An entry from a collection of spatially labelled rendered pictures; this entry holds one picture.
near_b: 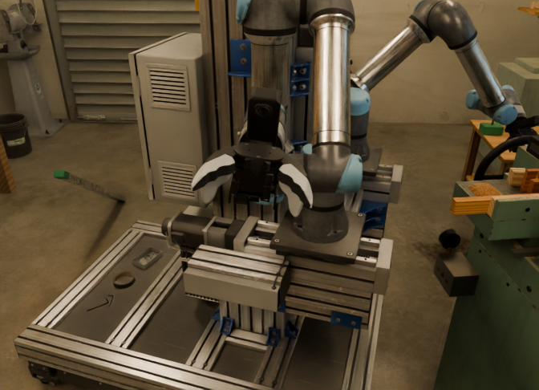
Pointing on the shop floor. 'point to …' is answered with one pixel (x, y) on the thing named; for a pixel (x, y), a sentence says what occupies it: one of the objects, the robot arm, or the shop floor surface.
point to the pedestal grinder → (26, 67)
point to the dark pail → (14, 135)
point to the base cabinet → (491, 334)
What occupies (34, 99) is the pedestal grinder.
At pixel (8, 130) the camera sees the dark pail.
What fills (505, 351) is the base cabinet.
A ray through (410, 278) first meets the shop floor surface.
